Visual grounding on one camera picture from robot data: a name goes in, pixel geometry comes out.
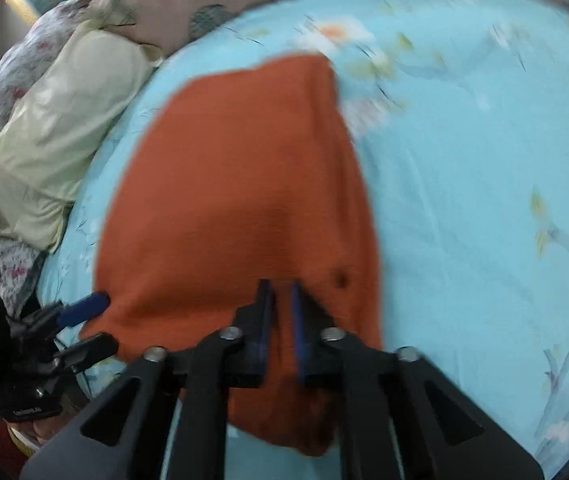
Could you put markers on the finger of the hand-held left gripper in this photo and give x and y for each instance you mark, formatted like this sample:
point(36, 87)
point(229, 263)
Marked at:
point(89, 347)
point(84, 307)

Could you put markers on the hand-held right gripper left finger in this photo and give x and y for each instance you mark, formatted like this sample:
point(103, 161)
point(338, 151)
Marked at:
point(259, 332)

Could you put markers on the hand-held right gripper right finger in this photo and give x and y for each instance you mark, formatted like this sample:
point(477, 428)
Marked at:
point(300, 340)

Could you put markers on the orange knit sweater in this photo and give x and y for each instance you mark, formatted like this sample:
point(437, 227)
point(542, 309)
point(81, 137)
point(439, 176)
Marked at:
point(234, 190)

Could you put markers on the cream ruffled pillow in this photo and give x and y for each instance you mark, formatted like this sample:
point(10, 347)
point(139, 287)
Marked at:
point(59, 135)

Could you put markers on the light blue floral bedsheet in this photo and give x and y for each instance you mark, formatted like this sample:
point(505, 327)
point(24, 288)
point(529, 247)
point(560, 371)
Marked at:
point(464, 170)

